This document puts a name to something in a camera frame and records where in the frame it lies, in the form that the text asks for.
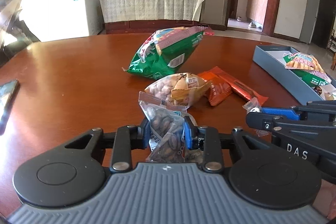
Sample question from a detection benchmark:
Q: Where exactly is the small green cracker packet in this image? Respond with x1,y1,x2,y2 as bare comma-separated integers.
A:
283,52,332,86

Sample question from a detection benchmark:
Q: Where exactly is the clear peanut packet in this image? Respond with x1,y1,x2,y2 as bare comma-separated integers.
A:
144,72,212,110

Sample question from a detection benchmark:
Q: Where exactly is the black smartphone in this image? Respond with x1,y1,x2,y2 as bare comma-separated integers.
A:
0,79,21,130

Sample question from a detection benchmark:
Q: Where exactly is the wooden kitchen cabinet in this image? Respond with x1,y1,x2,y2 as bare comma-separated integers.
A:
247,0,269,27

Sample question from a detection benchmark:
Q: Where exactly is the clear sunflower seed packet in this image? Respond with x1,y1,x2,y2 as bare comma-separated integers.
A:
139,91,203,164

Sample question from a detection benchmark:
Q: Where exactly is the pale lace cabinet cover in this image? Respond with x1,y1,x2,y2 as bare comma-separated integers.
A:
99,0,205,24

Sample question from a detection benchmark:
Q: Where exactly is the wide orange snack packet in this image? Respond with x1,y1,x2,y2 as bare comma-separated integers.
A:
197,66,234,107

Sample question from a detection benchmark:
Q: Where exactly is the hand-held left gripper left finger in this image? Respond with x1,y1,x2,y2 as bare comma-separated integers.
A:
63,117,152,173

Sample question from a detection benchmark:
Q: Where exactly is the long orange snack bar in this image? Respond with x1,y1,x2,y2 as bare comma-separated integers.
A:
210,66,269,109

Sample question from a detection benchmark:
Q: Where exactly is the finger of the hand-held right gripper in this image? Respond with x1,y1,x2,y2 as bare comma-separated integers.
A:
246,112,336,135
261,101,336,120

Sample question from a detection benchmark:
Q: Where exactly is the small clear candy wrapper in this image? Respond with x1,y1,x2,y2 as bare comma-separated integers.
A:
243,98,268,137

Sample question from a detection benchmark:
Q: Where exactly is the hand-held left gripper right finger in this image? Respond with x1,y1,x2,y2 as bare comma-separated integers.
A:
184,116,273,173

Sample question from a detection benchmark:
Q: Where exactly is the large green cracker bag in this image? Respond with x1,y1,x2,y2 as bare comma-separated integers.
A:
122,26,215,81

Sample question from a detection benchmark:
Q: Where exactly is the electric scooter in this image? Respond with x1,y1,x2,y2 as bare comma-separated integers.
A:
0,0,40,67

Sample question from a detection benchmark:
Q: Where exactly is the white chest freezer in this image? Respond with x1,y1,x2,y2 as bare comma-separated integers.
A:
21,0,101,37

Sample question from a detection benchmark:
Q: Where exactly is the shallow blue cardboard box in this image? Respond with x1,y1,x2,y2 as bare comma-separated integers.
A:
252,45,336,106

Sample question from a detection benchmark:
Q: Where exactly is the small brown snack packet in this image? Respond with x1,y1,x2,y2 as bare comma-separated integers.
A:
314,85,336,102

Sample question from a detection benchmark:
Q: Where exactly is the person's right forearm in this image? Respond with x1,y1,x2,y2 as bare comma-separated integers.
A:
321,181,336,220

